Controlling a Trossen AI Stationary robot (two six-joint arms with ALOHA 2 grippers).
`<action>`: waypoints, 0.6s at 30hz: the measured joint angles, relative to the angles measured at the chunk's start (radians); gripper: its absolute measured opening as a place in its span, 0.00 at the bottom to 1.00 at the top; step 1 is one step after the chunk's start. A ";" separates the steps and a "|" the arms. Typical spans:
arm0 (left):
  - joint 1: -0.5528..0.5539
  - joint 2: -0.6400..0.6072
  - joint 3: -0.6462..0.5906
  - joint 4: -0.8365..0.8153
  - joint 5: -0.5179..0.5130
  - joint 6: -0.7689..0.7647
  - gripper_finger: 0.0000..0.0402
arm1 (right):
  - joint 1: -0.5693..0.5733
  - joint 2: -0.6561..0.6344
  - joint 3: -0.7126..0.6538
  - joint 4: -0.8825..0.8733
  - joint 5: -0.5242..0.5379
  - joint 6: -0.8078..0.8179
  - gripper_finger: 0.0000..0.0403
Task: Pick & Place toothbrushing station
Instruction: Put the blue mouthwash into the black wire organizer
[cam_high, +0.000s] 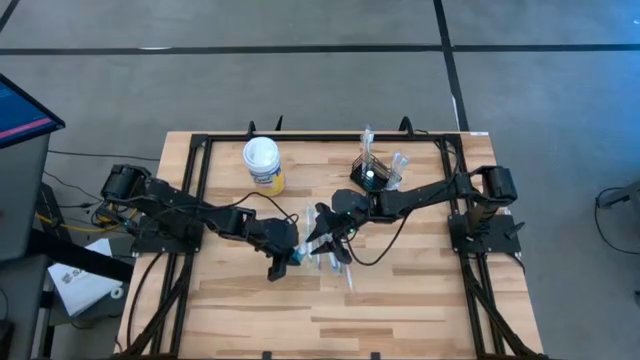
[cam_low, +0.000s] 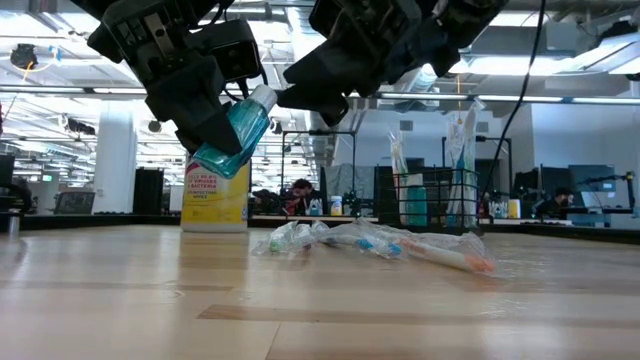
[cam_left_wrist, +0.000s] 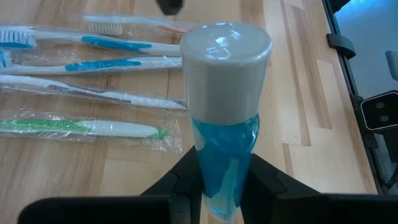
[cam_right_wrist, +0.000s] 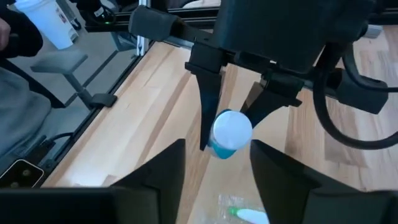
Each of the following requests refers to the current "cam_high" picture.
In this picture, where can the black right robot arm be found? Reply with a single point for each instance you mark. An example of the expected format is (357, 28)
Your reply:
(425, 192)

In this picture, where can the white printed booklet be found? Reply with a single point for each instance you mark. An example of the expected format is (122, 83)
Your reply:
(80, 285)

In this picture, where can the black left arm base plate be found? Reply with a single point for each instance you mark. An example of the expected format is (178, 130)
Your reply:
(150, 244)

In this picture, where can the black desk crossbar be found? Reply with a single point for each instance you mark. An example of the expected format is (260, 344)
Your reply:
(80, 255)

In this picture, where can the teal mouthwash bottle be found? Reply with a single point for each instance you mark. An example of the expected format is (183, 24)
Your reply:
(298, 257)
(370, 175)

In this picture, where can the Lysol disinfecting wipes canister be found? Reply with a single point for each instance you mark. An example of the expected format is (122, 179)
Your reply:
(261, 155)

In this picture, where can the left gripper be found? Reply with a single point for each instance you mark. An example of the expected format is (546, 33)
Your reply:
(277, 235)

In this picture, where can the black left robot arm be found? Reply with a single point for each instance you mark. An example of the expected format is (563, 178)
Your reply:
(175, 205)

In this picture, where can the black power strip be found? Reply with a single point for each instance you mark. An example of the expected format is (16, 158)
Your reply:
(50, 205)

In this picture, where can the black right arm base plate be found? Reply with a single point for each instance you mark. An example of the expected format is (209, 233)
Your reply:
(505, 242)

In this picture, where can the black aluminium table frame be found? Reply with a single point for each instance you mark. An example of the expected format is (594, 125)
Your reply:
(325, 137)

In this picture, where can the blue screen monitor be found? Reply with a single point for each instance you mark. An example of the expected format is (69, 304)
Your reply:
(20, 110)

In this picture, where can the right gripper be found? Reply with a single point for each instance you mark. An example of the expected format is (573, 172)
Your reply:
(342, 230)

